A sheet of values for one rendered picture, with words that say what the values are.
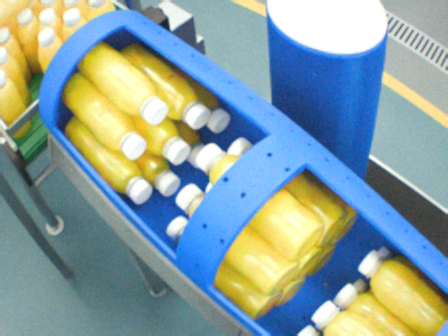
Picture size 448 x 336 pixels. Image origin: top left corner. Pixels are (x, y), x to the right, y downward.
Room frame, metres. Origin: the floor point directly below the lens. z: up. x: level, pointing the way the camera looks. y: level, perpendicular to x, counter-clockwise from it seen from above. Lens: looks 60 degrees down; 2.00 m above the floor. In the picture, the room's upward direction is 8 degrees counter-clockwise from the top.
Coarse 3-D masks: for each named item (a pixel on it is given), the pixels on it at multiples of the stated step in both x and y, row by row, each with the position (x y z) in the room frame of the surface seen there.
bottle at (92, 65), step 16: (96, 48) 0.74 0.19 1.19; (112, 48) 0.74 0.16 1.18; (80, 64) 0.73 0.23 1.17; (96, 64) 0.70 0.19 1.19; (112, 64) 0.69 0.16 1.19; (128, 64) 0.69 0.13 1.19; (96, 80) 0.68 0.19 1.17; (112, 80) 0.66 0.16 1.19; (128, 80) 0.65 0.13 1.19; (144, 80) 0.65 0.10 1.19; (112, 96) 0.64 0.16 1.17; (128, 96) 0.62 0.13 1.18; (144, 96) 0.62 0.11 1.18; (128, 112) 0.61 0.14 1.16
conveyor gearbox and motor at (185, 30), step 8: (168, 8) 1.15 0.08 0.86; (176, 8) 1.14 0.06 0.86; (168, 16) 1.11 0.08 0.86; (176, 16) 1.11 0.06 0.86; (184, 16) 1.10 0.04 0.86; (192, 16) 1.10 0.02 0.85; (176, 24) 1.08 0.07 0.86; (184, 24) 1.08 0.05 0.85; (192, 24) 1.10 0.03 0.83; (176, 32) 1.07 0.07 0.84; (184, 32) 1.08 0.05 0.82; (192, 32) 1.09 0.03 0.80; (184, 40) 1.08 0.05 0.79; (192, 40) 1.09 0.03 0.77; (200, 40) 1.14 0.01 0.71; (200, 48) 1.14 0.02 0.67
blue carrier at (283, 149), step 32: (96, 32) 0.75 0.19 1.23; (128, 32) 0.82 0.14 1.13; (160, 32) 0.74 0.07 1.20; (64, 64) 0.70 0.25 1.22; (192, 64) 0.64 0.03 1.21; (224, 96) 0.56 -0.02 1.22; (256, 96) 0.58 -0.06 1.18; (64, 128) 0.70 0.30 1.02; (256, 128) 0.61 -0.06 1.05; (288, 128) 0.51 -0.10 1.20; (256, 160) 0.45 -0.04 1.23; (288, 160) 0.44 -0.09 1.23; (320, 160) 0.45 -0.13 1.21; (160, 192) 0.57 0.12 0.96; (224, 192) 0.41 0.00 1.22; (256, 192) 0.40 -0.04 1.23; (352, 192) 0.39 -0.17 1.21; (160, 224) 0.49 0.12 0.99; (192, 224) 0.39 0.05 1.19; (224, 224) 0.37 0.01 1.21; (384, 224) 0.33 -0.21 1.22; (192, 256) 0.36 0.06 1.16; (224, 256) 0.34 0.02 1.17; (352, 256) 0.37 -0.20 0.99; (416, 256) 0.26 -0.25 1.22; (320, 288) 0.34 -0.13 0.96; (256, 320) 0.28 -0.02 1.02; (288, 320) 0.28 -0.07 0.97
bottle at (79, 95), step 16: (80, 80) 0.71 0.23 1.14; (64, 96) 0.70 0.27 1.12; (80, 96) 0.68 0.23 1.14; (96, 96) 0.67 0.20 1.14; (80, 112) 0.65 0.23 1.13; (96, 112) 0.63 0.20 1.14; (112, 112) 0.63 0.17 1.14; (96, 128) 0.61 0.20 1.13; (112, 128) 0.60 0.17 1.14; (128, 128) 0.60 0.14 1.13; (112, 144) 0.58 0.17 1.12
